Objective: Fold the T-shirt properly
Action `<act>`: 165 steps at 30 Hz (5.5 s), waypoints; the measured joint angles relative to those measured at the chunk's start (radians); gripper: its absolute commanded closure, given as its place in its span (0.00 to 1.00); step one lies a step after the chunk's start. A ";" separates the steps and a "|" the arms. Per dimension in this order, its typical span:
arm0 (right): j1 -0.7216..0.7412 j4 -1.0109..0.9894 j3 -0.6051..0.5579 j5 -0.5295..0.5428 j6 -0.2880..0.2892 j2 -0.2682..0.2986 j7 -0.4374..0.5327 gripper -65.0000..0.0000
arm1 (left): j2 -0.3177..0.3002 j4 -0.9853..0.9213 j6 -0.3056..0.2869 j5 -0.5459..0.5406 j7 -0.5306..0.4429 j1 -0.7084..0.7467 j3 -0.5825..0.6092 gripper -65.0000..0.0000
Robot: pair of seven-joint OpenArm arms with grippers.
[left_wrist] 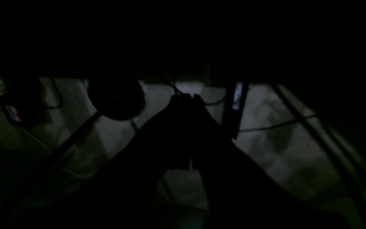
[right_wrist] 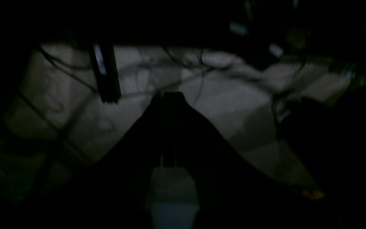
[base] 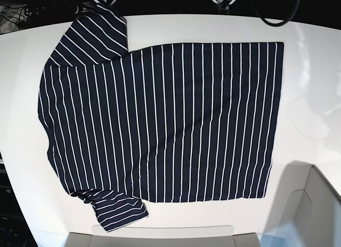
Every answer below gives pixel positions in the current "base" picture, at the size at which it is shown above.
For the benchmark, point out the beige chair at right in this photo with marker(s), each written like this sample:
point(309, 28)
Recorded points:
point(305, 210)

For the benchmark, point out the beige chair at bottom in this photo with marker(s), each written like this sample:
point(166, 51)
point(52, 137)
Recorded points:
point(186, 236)

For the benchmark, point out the navy white striped T-shirt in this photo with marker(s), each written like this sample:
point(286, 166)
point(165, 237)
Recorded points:
point(172, 123)

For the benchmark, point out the beige chair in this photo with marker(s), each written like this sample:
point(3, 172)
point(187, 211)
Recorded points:
point(305, 210)
point(186, 236)

